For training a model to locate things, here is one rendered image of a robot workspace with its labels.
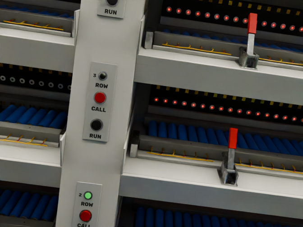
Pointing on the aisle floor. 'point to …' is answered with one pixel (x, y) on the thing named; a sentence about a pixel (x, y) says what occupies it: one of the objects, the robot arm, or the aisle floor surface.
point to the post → (120, 26)
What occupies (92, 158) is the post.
